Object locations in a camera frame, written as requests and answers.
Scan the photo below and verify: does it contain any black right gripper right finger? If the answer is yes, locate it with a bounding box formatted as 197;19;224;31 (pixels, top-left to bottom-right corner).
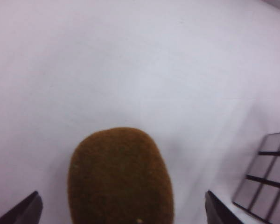
205;190;247;224

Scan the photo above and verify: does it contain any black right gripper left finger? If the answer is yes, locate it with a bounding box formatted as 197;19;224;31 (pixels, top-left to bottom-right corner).
0;190;43;224

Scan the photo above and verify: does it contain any brown fuzzy kiwi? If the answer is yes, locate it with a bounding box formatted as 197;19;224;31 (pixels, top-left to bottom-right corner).
67;126;175;224

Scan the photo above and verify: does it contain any silver mirror puzzle cube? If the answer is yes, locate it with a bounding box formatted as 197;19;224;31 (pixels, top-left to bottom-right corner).
232;131;280;222

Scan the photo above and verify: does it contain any white paper sheet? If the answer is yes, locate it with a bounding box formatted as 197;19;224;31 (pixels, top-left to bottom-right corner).
0;0;280;224

